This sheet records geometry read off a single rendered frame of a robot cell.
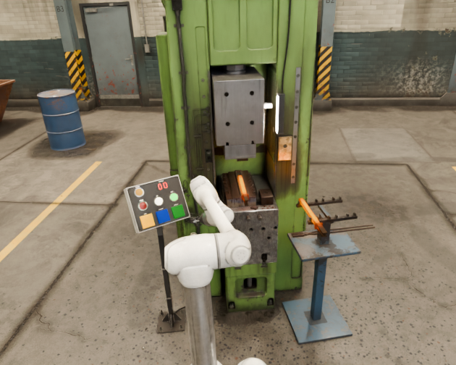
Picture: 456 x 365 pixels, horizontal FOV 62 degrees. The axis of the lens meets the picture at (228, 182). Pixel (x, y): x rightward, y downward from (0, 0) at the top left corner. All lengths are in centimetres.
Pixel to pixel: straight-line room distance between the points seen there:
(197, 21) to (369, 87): 651
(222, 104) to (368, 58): 634
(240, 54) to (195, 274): 144
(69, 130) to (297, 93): 479
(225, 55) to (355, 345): 213
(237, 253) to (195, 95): 131
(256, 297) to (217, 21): 195
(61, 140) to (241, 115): 475
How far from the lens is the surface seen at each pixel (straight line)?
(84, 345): 312
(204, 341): 155
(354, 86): 848
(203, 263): 137
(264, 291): 303
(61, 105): 656
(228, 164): 294
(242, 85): 228
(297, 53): 245
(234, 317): 306
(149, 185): 235
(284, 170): 266
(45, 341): 326
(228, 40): 238
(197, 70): 238
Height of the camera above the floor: 221
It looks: 27 degrees down
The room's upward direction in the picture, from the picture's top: 2 degrees counter-clockwise
